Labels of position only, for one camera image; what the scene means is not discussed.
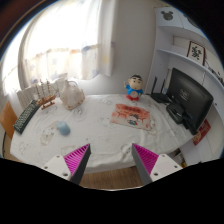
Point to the light blue computer mouse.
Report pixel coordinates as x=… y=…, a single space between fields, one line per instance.
x=63 y=128

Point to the red printed card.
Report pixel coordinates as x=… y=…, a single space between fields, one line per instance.
x=201 y=132

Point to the white shelf unit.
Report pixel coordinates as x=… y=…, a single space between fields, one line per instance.
x=176 y=43

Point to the wooden model sailing ship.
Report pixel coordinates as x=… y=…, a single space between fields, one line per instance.
x=45 y=97

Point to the black monitor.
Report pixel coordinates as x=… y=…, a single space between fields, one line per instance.
x=188 y=96

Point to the black keyboard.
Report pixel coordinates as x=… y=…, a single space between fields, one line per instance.
x=26 y=117

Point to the white conch shell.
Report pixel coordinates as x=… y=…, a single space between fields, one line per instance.
x=71 y=96

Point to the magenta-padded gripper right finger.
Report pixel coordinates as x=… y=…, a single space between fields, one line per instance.
x=146 y=160

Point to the white star-print curtain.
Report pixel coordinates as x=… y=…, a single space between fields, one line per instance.
x=63 y=43

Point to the black router with antennas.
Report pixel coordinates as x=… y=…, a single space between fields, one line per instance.
x=160 y=96

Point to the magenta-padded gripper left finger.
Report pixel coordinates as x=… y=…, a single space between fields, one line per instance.
x=77 y=159

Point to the white printed tablecloth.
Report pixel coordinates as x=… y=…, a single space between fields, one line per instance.
x=96 y=136

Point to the black box device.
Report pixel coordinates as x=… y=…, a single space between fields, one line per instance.
x=175 y=111

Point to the white ribbed radiator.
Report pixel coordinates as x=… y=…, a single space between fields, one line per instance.
x=26 y=95

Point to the red printed mouse pad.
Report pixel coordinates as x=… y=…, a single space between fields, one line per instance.
x=131 y=116

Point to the cartoon boy figurine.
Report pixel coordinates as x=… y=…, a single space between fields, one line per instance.
x=134 y=88

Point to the orange wooden chair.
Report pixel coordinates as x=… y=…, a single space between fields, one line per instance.
x=7 y=118

